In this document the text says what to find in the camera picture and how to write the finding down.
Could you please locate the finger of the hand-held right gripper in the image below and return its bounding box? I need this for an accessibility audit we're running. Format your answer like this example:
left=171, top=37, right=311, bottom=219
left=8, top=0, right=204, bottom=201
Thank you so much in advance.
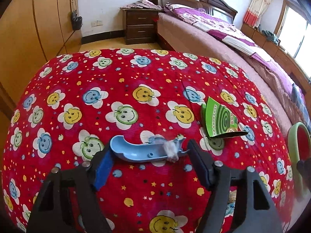
left=296, top=160, right=311, bottom=185

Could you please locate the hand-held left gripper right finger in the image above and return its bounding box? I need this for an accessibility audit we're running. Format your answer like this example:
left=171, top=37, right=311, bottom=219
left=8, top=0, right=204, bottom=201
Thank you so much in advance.
left=187, top=139, right=283, bottom=233

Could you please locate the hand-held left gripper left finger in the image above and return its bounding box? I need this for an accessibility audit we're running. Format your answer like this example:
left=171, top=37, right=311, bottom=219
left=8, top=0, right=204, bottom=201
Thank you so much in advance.
left=26, top=148, right=114, bottom=233

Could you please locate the red bucket with green rim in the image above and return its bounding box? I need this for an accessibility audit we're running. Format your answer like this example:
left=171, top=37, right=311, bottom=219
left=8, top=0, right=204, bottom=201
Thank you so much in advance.
left=287, top=122, right=311, bottom=201

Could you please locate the light blue plastic scoop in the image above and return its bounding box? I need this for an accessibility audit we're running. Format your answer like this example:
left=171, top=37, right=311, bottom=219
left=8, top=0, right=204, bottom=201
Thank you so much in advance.
left=110, top=135, right=187, bottom=163

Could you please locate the small white cotton wad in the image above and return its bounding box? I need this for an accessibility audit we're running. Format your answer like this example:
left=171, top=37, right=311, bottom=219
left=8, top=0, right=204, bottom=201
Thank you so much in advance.
left=163, top=141, right=179, bottom=162

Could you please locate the green spiral print carton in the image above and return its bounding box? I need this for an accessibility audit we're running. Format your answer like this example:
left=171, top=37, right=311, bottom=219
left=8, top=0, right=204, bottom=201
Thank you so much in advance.
left=201, top=97, right=248, bottom=139

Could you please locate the blue plaid cloth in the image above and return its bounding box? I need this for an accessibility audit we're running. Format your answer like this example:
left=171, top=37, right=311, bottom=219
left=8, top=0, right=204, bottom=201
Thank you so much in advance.
left=290, top=83, right=309, bottom=124

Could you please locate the red smiley flower tablecloth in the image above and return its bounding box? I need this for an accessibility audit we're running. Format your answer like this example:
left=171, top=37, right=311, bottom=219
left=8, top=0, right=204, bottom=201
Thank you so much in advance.
left=0, top=49, right=299, bottom=233

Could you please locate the bed with pink sheet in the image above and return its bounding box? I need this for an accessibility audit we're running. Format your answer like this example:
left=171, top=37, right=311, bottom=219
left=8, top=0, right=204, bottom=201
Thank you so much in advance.
left=158, top=3, right=311, bottom=136

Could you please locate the low wooden cabinet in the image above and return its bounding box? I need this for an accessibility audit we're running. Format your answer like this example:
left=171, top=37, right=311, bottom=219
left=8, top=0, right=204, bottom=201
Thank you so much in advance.
left=240, top=23, right=311, bottom=97

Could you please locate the purple patchwork quilt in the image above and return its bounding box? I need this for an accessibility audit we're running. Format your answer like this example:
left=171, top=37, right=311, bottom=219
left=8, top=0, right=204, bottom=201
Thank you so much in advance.
left=164, top=3, right=304, bottom=95

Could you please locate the wooden framed window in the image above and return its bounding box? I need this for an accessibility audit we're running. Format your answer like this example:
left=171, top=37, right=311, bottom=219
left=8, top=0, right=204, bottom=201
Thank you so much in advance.
left=274, top=0, right=311, bottom=78

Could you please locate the blue clothes heap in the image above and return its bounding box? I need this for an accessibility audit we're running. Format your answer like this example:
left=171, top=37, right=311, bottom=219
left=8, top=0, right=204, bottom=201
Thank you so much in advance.
left=261, top=30, right=280, bottom=44

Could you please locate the dark wooden nightstand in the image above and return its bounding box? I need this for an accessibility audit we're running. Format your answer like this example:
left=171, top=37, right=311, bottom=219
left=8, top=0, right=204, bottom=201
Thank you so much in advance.
left=121, top=8, right=162, bottom=45

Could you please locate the black hanging bag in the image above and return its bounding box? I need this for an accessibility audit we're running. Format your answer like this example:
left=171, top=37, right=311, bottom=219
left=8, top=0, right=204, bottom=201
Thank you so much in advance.
left=70, top=11, right=83, bottom=31

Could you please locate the wooden wardrobe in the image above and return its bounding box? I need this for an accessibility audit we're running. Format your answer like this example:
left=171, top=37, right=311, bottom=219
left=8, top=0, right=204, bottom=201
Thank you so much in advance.
left=0, top=0, right=82, bottom=112

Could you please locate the white and red curtain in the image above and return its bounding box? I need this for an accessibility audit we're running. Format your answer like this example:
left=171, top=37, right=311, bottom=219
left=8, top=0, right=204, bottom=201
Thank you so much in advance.
left=243, top=0, right=274, bottom=28

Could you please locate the pink clothes pile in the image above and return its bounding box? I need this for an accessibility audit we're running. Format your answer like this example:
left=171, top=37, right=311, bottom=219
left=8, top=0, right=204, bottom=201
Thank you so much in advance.
left=119, top=0, right=162, bottom=10

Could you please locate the black cable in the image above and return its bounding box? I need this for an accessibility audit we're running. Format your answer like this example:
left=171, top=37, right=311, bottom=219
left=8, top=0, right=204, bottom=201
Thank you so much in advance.
left=56, top=30, right=74, bottom=56

